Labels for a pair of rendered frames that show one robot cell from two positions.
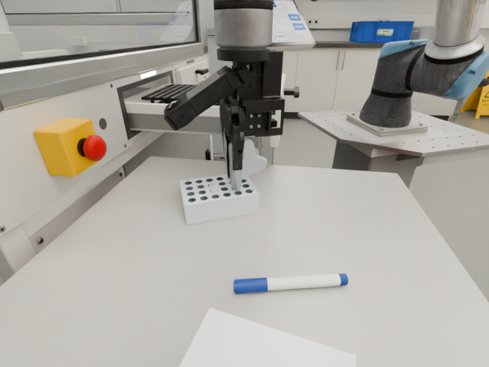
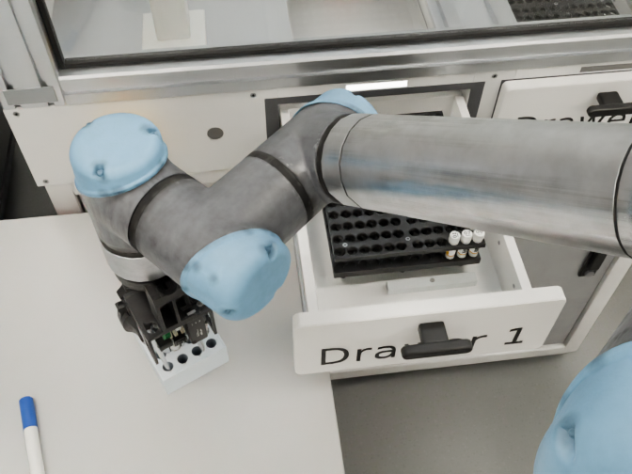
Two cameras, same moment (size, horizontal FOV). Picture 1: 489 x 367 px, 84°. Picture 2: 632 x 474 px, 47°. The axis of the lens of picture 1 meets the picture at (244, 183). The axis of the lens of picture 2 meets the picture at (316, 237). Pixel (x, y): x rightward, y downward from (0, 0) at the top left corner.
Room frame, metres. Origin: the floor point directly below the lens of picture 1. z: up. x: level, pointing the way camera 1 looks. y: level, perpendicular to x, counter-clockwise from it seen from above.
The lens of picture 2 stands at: (0.44, -0.42, 1.58)
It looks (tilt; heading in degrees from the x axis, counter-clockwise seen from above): 53 degrees down; 73
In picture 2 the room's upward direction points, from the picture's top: 1 degrees clockwise
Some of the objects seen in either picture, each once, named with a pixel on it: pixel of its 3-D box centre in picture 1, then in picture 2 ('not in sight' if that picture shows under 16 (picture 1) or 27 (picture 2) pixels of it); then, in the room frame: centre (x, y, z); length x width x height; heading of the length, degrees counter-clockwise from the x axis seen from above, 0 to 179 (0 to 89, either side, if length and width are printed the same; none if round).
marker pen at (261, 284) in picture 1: (290, 282); (34, 452); (0.23, -0.06, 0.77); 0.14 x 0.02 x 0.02; 95
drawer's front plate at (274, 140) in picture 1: (279, 105); (424, 331); (0.67, -0.09, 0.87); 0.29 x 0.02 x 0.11; 171
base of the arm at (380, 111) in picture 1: (388, 104); not in sight; (0.87, -0.45, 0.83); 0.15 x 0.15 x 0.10
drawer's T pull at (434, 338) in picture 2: (291, 92); (434, 339); (0.67, -0.11, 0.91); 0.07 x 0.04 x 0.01; 171
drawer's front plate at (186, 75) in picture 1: (194, 81); (596, 107); (1.04, 0.18, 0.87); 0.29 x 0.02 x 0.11; 171
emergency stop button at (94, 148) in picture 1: (92, 148); not in sight; (0.39, 0.23, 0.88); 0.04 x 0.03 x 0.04; 171
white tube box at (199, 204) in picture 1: (218, 196); (174, 332); (0.41, 0.05, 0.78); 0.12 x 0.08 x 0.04; 106
